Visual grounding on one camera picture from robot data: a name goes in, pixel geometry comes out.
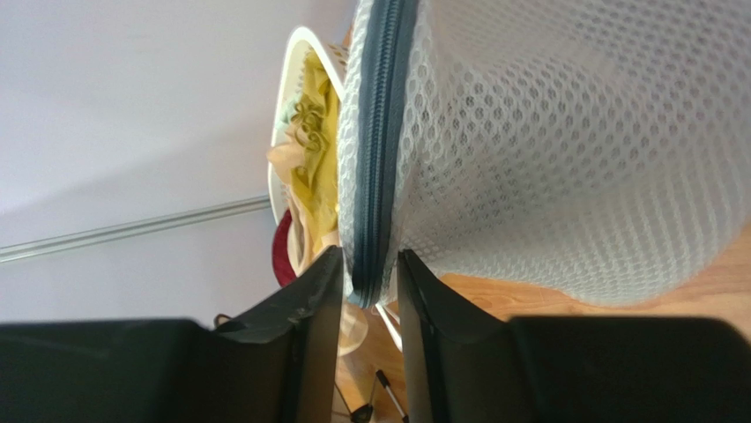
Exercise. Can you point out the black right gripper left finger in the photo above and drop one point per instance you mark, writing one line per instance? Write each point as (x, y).
(276, 362)

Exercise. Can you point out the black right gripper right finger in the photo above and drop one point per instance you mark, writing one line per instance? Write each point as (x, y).
(464, 365)

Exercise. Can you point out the white mesh laundry bag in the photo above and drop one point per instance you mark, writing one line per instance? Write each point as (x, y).
(599, 148)

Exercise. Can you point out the beige bra in basket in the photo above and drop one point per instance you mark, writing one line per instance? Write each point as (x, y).
(309, 175)

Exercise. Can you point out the white plastic laundry basket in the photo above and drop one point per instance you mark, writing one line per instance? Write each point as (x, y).
(333, 57)

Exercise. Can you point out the red garment in basket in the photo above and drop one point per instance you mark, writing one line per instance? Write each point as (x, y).
(280, 261)

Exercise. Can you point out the yellow garment in basket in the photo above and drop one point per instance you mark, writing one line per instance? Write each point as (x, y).
(316, 113)

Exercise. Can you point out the aluminium frame rail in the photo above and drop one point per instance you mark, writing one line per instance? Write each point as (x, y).
(132, 229)

